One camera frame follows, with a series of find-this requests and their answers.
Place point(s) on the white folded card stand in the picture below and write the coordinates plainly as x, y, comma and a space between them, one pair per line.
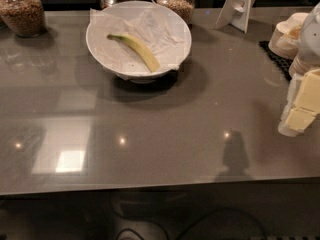
235, 13

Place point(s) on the stack of white cups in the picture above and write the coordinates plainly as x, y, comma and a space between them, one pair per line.
284, 41

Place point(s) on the glass jar with grains left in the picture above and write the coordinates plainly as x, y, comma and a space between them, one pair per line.
26, 18

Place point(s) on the white bowl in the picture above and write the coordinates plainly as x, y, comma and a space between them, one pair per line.
110, 50

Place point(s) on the black rubber mat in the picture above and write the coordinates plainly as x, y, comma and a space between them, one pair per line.
282, 64

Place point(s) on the yellow green banana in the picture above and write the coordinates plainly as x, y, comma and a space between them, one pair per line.
139, 47

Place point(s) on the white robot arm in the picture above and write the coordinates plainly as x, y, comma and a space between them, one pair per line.
308, 55

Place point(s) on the glass jar with grains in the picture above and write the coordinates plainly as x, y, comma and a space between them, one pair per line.
26, 18
183, 8

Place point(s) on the white paper liner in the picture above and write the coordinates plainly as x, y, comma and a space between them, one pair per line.
160, 34

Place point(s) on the glass jar with grains right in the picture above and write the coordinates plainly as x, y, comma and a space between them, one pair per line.
183, 8

